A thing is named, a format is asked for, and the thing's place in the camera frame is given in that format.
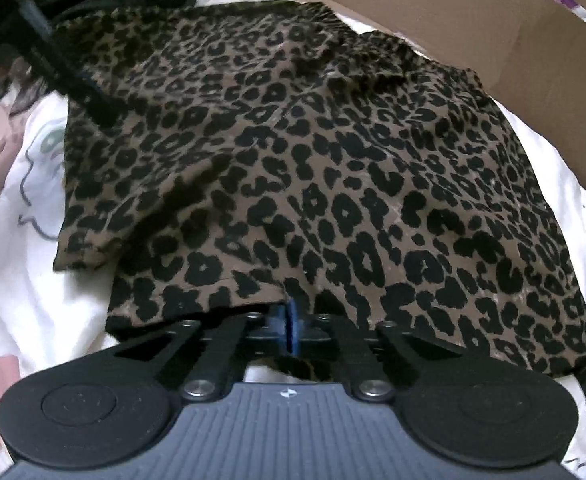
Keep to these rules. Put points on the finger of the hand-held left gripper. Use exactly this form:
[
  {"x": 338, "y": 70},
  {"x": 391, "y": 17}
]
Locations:
[{"x": 73, "y": 80}]

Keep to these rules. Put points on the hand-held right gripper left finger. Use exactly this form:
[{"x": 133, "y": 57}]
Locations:
[{"x": 279, "y": 330}]

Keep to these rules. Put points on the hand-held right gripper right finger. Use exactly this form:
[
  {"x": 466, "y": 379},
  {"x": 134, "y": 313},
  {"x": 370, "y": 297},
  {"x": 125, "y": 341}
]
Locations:
[{"x": 295, "y": 332}]

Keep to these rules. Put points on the leopard print skirt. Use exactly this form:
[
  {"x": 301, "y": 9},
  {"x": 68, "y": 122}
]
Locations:
[{"x": 323, "y": 170}]

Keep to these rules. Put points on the cream printed bedsheet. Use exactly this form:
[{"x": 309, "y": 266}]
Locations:
[{"x": 23, "y": 280}]

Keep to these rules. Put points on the brown folded cardboard sheet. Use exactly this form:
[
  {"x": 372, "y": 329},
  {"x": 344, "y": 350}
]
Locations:
[{"x": 448, "y": 20}]

